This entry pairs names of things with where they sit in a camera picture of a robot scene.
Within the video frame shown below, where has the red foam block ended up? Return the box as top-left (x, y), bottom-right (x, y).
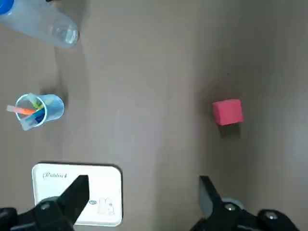
top-left (212, 98), bottom-right (244, 126)

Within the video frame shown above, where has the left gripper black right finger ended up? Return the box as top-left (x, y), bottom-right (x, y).
top-left (189, 175), bottom-right (302, 231)

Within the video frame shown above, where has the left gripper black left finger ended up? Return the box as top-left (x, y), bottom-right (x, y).
top-left (0, 175), bottom-right (90, 231)

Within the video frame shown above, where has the white tray rabbit print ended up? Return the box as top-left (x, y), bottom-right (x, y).
top-left (31, 163), bottom-right (123, 227)

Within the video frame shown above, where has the blue pen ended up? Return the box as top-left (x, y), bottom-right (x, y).
top-left (25, 109), bottom-right (46, 124)

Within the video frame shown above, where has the clear blue plastic cup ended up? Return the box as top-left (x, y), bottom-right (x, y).
top-left (14, 93), bottom-right (65, 131)

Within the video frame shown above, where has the green highlighter pen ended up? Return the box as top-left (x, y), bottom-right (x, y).
top-left (27, 93), bottom-right (44, 109)

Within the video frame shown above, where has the clear bottle blue cap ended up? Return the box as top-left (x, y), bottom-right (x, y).
top-left (0, 0), bottom-right (80, 49)

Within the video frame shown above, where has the orange pen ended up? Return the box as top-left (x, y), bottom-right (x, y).
top-left (6, 105), bottom-right (37, 116)

